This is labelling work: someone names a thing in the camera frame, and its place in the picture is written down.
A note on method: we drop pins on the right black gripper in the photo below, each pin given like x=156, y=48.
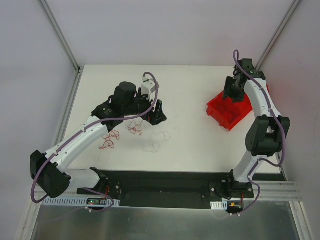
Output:
x=233, y=87

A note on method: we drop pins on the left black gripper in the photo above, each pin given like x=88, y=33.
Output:
x=152, y=113

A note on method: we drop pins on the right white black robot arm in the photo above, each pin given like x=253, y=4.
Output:
x=268, y=133

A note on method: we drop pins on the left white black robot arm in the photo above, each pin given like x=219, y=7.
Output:
x=50, y=170

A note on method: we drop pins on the red plastic bin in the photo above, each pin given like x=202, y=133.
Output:
x=227, y=113

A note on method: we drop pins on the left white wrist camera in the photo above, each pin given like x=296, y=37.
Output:
x=148, y=87

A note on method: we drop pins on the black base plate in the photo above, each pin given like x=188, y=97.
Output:
x=167, y=189

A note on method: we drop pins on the right white cable duct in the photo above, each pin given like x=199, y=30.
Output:
x=219, y=205

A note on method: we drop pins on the white cable duct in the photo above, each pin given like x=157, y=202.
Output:
x=75, y=201
x=219, y=205

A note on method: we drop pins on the right aluminium frame post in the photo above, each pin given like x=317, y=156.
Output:
x=293, y=7

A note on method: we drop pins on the aluminium frame post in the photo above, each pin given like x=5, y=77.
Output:
x=293, y=7
x=59, y=34

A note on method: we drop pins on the left white cable duct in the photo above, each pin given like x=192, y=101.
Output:
x=75, y=201

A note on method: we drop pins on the left aluminium frame post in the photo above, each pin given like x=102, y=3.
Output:
x=59, y=34

